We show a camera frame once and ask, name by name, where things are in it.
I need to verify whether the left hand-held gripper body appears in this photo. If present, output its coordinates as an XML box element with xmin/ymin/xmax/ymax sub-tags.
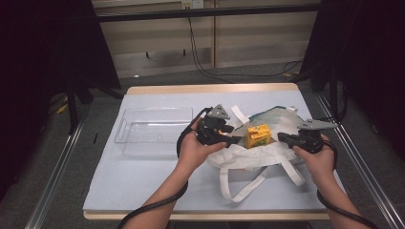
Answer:
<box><xmin>195</xmin><ymin>103</ymin><xmax>231</xmax><ymax>147</ymax></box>

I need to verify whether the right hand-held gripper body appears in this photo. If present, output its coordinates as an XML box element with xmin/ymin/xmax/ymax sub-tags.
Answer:
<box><xmin>296</xmin><ymin>118</ymin><xmax>339</xmax><ymax>155</ymax></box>

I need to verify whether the white green orange tote bag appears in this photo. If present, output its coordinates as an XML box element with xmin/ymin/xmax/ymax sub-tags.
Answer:
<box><xmin>206</xmin><ymin>104</ymin><xmax>308</xmax><ymax>204</ymax></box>

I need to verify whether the yellow juice carton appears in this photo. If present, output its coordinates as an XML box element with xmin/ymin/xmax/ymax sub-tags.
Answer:
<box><xmin>245</xmin><ymin>123</ymin><xmax>272</xmax><ymax>150</ymax></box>

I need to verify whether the clear plastic tray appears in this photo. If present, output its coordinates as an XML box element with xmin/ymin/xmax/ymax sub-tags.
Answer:
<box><xmin>114</xmin><ymin>107</ymin><xmax>195</xmax><ymax>156</ymax></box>

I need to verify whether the person's right hand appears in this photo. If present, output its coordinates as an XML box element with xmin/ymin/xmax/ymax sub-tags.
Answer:
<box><xmin>292</xmin><ymin>133</ymin><xmax>337</xmax><ymax>189</ymax></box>

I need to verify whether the person's left hand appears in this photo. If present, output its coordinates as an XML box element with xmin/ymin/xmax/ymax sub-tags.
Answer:
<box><xmin>176</xmin><ymin>117</ymin><xmax>228</xmax><ymax>175</ymax></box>

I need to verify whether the black metal stand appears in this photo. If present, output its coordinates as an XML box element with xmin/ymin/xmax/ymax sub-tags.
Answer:
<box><xmin>65</xmin><ymin>77</ymin><xmax>126</xmax><ymax>135</ymax></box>
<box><xmin>295</xmin><ymin>60</ymin><xmax>350</xmax><ymax>130</ymax></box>

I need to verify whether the pale blue table mat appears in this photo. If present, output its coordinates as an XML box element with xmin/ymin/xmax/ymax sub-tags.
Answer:
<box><xmin>83</xmin><ymin>90</ymin><xmax>347</xmax><ymax>214</ymax></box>

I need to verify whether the black curtain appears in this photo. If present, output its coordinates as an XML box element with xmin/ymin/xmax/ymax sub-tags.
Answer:
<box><xmin>300</xmin><ymin>0</ymin><xmax>405</xmax><ymax>154</ymax></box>
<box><xmin>0</xmin><ymin>0</ymin><xmax>122</xmax><ymax>201</ymax></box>

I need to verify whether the black horizontal bar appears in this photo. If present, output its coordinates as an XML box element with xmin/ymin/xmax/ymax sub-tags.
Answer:
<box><xmin>95</xmin><ymin>3</ymin><xmax>322</xmax><ymax>23</ymax></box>

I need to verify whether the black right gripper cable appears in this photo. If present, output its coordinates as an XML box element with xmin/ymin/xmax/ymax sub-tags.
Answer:
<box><xmin>315</xmin><ymin>139</ymin><xmax>381</xmax><ymax>229</ymax></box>

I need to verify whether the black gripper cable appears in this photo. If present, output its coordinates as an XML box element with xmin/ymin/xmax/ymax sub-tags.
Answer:
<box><xmin>315</xmin><ymin>139</ymin><xmax>381</xmax><ymax>229</ymax></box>
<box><xmin>117</xmin><ymin>107</ymin><xmax>214</xmax><ymax>229</ymax></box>

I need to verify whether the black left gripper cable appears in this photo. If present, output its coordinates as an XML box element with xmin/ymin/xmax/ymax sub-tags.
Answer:
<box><xmin>117</xmin><ymin>107</ymin><xmax>214</xmax><ymax>229</ymax></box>

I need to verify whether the metal floor rail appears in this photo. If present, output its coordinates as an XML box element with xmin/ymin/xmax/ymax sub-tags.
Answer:
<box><xmin>314</xmin><ymin>93</ymin><xmax>405</xmax><ymax>229</ymax></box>
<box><xmin>24</xmin><ymin>115</ymin><xmax>89</xmax><ymax>229</ymax></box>

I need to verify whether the black floor cable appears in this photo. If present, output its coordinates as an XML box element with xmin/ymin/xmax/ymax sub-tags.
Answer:
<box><xmin>186</xmin><ymin>17</ymin><xmax>305</xmax><ymax>84</ymax></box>

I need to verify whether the white wall outlet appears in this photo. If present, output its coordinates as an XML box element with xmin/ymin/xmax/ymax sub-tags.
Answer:
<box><xmin>181</xmin><ymin>0</ymin><xmax>204</xmax><ymax>10</ymax></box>

